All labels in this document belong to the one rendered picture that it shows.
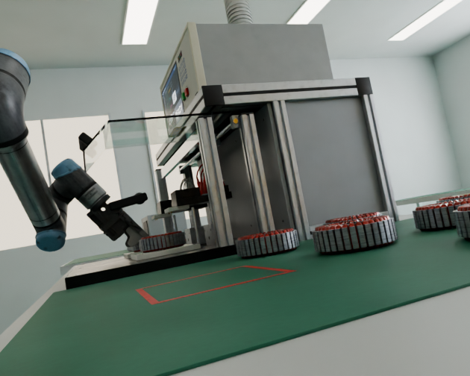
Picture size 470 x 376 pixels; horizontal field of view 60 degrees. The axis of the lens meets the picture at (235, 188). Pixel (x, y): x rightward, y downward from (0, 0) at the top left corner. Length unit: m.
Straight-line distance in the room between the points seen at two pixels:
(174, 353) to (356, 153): 0.86
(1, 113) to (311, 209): 0.70
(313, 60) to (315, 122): 0.24
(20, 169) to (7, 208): 4.79
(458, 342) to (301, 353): 0.07
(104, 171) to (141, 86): 1.36
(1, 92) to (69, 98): 5.11
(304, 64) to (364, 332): 0.99
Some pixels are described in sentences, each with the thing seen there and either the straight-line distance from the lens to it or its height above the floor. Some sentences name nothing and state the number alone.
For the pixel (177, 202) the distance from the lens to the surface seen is 1.02.
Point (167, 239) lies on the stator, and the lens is 0.99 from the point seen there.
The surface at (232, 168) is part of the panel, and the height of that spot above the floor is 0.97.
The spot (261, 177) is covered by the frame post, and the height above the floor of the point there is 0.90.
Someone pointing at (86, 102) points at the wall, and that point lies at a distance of 6.09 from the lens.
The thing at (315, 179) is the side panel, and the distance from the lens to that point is 0.97.
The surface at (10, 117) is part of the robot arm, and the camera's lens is 1.01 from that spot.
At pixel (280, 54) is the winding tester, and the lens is 1.15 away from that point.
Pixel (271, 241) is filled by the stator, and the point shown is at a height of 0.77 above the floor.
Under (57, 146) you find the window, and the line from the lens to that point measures 5.92.
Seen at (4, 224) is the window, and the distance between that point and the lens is 5.85.
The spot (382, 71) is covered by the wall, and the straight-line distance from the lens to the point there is 8.14.
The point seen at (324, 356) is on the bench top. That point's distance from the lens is 0.20.
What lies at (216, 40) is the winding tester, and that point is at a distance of 1.09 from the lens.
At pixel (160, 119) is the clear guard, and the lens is 0.91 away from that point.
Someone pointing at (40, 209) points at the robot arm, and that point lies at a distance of 1.15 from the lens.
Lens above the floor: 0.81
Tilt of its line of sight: 5 degrees up
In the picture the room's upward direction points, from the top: 10 degrees counter-clockwise
